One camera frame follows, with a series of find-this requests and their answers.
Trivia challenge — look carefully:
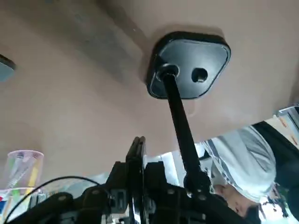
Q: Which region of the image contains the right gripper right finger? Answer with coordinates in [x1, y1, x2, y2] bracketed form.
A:
[143, 161, 243, 224]

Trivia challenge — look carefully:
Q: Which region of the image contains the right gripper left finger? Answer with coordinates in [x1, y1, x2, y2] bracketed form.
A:
[4, 161, 128, 224]

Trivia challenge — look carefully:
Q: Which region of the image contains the black desktop phone stand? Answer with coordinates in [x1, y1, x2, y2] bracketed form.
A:
[146, 31, 232, 201]

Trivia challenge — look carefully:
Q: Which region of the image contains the pink transparent pen cup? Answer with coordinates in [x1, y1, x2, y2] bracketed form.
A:
[0, 150, 49, 210]

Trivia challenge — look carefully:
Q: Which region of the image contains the person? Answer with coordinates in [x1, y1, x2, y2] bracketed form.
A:
[198, 121, 299, 224]

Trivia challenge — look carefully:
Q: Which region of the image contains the thin black gripper wire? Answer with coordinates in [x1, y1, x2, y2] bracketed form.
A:
[4, 176, 111, 224]

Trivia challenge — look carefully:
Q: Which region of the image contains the aluminium table rail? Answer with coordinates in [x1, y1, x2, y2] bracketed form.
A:
[272, 102, 299, 132]

